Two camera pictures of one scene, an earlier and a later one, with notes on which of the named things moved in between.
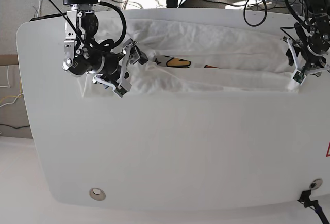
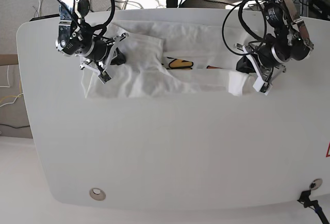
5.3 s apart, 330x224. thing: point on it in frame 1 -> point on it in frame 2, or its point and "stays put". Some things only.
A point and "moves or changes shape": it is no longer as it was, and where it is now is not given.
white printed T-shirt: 202,56 moves or changes shape
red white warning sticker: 328,152 stays put
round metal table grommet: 97,194 stays put
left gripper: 308,60 -> 264,59
